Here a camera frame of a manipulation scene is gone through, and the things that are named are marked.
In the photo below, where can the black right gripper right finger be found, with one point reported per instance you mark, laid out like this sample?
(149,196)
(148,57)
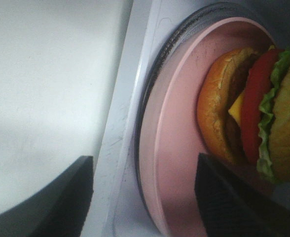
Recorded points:
(229,207)

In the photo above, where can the pink round plate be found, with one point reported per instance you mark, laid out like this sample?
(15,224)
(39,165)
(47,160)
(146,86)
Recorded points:
(170,141)

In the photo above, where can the white microwave oven body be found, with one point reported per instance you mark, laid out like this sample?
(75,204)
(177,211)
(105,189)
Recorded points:
(117,208)

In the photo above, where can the glass microwave turntable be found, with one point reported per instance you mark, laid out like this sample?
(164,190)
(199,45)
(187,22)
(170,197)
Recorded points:
(192,24)

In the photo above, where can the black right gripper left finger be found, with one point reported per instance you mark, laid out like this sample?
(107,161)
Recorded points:
(57,210)

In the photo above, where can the toy burger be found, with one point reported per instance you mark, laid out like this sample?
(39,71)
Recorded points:
(243,110)

